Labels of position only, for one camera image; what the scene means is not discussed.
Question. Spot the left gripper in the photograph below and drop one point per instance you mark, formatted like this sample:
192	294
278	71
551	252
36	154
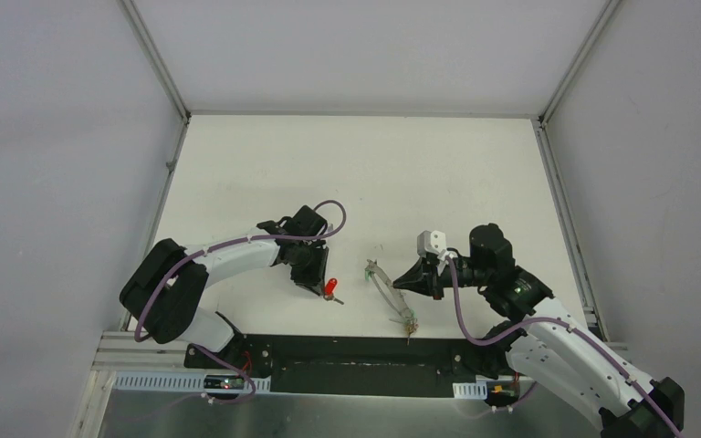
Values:
312	280

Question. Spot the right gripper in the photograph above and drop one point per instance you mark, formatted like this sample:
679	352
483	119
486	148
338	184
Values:
423	278

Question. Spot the red tag key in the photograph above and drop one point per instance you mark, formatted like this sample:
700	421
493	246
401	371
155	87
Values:
329	291

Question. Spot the metal keyring plate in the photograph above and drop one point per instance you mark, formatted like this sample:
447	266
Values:
393	297

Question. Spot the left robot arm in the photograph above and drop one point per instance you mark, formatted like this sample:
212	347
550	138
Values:
165	290

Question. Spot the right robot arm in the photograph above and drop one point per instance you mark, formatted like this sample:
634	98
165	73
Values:
540	338

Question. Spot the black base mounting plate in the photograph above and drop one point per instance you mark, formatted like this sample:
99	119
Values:
372	380

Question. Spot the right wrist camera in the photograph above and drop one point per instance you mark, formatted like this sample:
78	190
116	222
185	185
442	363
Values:
431	242

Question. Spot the aluminium front rail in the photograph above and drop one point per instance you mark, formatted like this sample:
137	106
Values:
264	353

